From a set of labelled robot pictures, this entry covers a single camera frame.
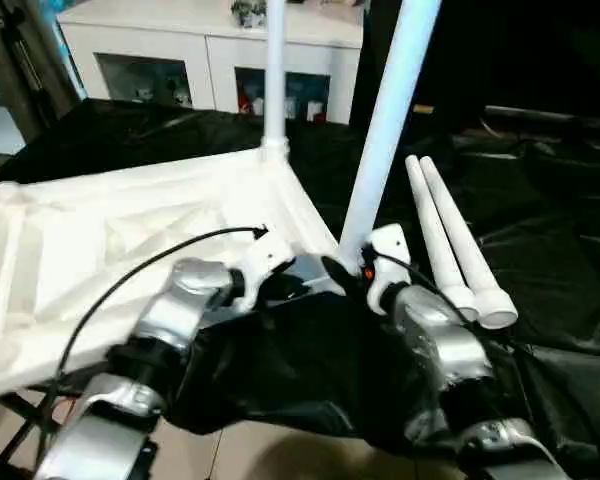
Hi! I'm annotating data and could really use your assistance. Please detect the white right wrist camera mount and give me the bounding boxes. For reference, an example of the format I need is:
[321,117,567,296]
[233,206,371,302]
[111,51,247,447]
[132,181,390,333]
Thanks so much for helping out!
[363,223,415,317]

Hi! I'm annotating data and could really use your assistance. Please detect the white plastic table leg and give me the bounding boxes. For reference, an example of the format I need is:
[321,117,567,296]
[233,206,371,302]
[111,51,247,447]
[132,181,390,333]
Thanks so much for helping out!
[259,0,291,165]
[404,154,481,322]
[417,155,520,332]
[337,0,444,272]

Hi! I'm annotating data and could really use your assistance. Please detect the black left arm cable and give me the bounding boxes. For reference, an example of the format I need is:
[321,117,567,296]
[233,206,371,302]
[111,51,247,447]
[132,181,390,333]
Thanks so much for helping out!
[38,224,271,451]

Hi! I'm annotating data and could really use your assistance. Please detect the blue white patterned jar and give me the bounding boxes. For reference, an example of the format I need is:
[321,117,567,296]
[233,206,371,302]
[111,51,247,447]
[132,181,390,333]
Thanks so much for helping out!
[229,0,270,28]

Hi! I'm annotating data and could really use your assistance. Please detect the metal framed glass door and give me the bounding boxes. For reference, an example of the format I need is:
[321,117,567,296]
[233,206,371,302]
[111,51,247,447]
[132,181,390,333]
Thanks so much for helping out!
[0,0,87,157]

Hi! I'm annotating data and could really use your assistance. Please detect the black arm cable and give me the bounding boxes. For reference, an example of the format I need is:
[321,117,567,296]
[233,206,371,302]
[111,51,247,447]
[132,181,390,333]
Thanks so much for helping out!
[363,248,600,480]
[38,224,271,451]

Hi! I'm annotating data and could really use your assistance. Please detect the black metal table frame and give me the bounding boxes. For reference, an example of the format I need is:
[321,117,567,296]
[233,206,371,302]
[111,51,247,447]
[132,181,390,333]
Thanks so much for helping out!
[0,392,62,480]

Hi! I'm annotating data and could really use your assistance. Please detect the white plastic table top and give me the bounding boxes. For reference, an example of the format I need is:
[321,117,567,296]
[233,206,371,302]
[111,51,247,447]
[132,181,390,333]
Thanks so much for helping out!
[0,144,350,402]

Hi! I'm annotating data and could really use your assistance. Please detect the white glass door cabinet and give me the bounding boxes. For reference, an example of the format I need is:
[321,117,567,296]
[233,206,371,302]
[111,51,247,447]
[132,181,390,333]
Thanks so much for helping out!
[57,0,366,125]

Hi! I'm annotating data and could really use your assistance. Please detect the dark cabinet with gold label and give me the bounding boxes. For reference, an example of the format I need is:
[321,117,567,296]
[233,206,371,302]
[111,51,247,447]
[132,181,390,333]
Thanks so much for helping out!
[349,0,487,137]

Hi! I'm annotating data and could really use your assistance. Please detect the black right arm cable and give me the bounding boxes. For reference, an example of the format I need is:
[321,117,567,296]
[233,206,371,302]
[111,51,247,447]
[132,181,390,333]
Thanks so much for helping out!
[363,248,600,480]

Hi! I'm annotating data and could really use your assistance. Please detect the black mat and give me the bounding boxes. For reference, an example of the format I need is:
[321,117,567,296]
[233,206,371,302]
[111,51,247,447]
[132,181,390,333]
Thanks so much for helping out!
[0,97,600,480]

